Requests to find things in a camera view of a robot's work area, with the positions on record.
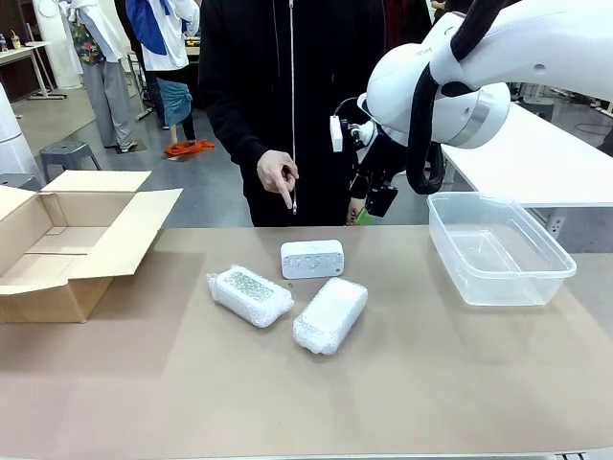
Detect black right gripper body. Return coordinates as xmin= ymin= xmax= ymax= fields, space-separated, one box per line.
xmin=356 ymin=125 xmax=408 ymax=188

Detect unwrapped white clock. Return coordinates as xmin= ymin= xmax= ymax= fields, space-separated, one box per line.
xmin=280 ymin=240 xmax=345 ymax=280

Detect bubble-wrapped all-white clock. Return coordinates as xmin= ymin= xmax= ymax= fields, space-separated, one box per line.
xmin=291 ymin=276 xmax=370 ymax=357

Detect bubble-wrapped clock with dark face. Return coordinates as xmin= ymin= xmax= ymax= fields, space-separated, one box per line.
xmin=205 ymin=268 xmax=296 ymax=330

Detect person's right forearm black sleeve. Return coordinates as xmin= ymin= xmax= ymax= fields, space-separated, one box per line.
xmin=209 ymin=109 xmax=288 ymax=167

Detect person's left hand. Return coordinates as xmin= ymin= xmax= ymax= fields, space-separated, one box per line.
xmin=345 ymin=196 xmax=368 ymax=226

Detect person's right hand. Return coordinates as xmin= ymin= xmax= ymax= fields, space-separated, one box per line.
xmin=257 ymin=149 xmax=301 ymax=212

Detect person in black hoodie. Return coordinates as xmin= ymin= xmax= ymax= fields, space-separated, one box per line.
xmin=196 ymin=0 xmax=435 ymax=229

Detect white table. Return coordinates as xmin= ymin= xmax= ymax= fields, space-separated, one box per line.
xmin=439 ymin=100 xmax=613 ymax=208

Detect clear plastic container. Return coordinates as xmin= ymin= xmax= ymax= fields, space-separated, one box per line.
xmin=425 ymin=191 xmax=579 ymax=308

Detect grey plastic stool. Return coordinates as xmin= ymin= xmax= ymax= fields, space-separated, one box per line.
xmin=519 ymin=98 xmax=556 ymax=121
xmin=0 ymin=172 xmax=45 ymax=193
xmin=38 ymin=141 xmax=102 ymax=184

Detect orange cloth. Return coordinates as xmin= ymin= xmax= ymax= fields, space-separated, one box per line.
xmin=164 ymin=138 xmax=216 ymax=157

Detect grey metal stand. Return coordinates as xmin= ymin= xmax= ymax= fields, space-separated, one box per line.
xmin=125 ymin=47 xmax=155 ymax=122

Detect open brown cardboard box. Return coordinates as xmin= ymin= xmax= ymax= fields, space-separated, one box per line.
xmin=0 ymin=170 xmax=185 ymax=325

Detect mannequin in blue white clothes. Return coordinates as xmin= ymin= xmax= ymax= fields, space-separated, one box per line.
xmin=125 ymin=0 xmax=201 ymax=145

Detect mannequin floral shirt grey trousers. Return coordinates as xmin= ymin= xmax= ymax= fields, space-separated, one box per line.
xmin=66 ymin=0 xmax=140 ymax=153

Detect tall white rounded appliance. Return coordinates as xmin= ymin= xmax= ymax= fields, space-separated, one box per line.
xmin=36 ymin=0 xmax=83 ymax=91

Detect white desk with metal legs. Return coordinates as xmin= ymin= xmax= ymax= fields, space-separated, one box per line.
xmin=0 ymin=40 xmax=69 ymax=103

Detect thick black cable conduit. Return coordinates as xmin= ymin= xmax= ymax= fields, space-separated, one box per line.
xmin=405 ymin=0 xmax=523 ymax=196

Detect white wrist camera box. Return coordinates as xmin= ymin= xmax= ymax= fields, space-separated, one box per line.
xmin=329 ymin=116 xmax=345 ymax=153

